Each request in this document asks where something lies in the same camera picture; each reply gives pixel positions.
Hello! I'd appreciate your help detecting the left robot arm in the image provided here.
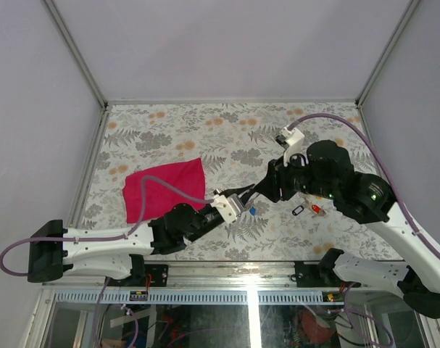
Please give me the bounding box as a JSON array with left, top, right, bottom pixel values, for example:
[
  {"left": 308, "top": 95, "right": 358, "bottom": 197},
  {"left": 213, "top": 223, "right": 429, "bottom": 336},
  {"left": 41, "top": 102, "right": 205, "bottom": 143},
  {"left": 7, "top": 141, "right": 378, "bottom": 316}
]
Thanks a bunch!
[{"left": 27, "top": 186, "right": 250, "bottom": 286}]

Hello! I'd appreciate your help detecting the right aluminium frame post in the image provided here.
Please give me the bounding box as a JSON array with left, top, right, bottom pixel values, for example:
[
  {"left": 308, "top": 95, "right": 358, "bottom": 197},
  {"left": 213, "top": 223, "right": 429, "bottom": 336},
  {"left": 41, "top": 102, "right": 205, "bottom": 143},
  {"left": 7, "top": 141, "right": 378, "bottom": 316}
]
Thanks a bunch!
[{"left": 355, "top": 0, "right": 423, "bottom": 109}]

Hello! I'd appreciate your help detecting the floral patterned table mat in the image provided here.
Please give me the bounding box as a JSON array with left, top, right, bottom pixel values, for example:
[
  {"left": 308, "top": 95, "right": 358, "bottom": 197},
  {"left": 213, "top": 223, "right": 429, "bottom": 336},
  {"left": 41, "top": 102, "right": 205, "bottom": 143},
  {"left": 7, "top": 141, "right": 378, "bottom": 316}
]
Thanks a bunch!
[{"left": 78, "top": 102, "right": 399, "bottom": 261}]

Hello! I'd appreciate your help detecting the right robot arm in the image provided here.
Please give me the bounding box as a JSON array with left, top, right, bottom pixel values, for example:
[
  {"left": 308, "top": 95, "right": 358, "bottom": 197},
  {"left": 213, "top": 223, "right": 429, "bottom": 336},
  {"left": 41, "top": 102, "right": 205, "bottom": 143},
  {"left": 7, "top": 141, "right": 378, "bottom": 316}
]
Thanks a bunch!
[{"left": 255, "top": 140, "right": 440, "bottom": 319}]

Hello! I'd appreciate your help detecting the white perforated cable duct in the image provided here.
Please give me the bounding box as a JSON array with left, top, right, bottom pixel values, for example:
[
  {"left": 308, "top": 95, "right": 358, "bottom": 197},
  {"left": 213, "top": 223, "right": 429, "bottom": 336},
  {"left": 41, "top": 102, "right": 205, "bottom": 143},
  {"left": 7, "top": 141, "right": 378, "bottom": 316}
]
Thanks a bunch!
[{"left": 55, "top": 289, "right": 324, "bottom": 305}]

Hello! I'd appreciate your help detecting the silver metal keyring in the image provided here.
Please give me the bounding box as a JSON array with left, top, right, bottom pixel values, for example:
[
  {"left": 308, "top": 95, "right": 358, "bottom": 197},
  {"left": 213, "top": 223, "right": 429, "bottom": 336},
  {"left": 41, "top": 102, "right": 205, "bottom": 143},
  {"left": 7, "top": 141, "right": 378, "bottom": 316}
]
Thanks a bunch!
[{"left": 241, "top": 188, "right": 261, "bottom": 210}]

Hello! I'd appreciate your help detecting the red key tag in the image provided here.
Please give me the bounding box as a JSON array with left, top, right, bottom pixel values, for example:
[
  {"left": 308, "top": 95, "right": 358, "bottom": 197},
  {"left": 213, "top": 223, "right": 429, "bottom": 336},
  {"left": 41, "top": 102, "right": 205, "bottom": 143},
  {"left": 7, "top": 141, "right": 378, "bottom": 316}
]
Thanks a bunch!
[{"left": 311, "top": 204, "right": 323, "bottom": 214}]

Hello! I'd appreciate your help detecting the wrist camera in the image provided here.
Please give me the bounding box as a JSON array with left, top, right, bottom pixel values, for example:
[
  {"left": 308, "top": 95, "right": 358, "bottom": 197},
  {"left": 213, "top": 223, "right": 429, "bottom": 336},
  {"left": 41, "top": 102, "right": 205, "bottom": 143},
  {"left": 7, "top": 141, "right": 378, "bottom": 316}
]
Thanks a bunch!
[
  {"left": 275, "top": 125, "right": 304, "bottom": 167},
  {"left": 210, "top": 194, "right": 246, "bottom": 224}
]

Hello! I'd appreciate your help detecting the left aluminium frame post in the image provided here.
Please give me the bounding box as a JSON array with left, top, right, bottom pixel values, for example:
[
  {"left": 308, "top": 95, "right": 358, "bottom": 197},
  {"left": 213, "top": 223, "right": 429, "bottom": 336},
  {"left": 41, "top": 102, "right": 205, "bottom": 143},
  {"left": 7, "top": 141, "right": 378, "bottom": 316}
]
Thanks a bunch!
[{"left": 41, "top": 0, "right": 108, "bottom": 109}]

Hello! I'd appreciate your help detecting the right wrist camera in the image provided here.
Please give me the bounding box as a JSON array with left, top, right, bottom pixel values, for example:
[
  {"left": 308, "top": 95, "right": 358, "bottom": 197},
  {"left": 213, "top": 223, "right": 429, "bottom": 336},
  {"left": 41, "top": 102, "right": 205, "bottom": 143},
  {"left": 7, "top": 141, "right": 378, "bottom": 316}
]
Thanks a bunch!
[{"left": 275, "top": 125, "right": 304, "bottom": 167}]

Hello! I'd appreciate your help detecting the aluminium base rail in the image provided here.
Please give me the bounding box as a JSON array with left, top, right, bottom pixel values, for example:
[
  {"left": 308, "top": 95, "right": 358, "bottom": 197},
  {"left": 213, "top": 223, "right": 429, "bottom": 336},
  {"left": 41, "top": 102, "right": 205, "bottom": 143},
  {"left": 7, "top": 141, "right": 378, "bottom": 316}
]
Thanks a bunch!
[{"left": 41, "top": 260, "right": 398, "bottom": 291}]

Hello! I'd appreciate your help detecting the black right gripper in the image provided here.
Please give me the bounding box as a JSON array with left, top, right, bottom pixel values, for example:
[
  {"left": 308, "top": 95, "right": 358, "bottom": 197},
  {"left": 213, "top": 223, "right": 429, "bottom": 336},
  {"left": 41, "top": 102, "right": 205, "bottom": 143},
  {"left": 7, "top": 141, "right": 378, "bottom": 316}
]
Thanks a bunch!
[{"left": 253, "top": 147, "right": 337, "bottom": 202}]

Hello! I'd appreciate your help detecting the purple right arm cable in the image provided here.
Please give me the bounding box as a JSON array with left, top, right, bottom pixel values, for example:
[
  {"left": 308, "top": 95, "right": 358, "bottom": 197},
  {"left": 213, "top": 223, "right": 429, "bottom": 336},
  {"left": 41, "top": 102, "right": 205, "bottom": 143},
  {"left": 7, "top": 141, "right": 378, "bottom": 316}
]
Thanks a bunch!
[{"left": 288, "top": 113, "right": 440, "bottom": 344}]

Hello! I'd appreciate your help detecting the black key tag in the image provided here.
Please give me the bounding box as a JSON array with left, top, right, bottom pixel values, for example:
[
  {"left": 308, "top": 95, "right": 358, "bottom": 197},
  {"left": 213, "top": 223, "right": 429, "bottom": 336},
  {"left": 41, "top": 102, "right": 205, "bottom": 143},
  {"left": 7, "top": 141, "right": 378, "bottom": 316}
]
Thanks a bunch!
[{"left": 291, "top": 205, "right": 304, "bottom": 216}]

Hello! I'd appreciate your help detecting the pink folded cloth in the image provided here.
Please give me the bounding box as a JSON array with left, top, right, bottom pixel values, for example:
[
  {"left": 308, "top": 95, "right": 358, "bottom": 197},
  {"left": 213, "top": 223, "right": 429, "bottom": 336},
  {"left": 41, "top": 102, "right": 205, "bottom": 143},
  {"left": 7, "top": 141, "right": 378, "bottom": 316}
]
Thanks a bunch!
[{"left": 123, "top": 157, "right": 206, "bottom": 224}]

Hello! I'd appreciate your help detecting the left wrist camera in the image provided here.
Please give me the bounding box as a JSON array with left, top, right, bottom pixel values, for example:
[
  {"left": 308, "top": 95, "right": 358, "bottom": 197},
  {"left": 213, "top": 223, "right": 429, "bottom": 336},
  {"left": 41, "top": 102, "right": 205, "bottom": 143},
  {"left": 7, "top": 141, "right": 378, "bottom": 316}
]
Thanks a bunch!
[{"left": 210, "top": 194, "right": 246, "bottom": 224}]

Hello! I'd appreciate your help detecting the aluminium frame post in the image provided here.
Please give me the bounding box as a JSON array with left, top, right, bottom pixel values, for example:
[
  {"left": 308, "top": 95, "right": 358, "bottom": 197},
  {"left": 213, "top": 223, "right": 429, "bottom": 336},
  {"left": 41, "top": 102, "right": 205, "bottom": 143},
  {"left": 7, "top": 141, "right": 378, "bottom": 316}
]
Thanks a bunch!
[
  {"left": 41, "top": 0, "right": 108, "bottom": 109},
  {"left": 355, "top": 0, "right": 423, "bottom": 109}
]

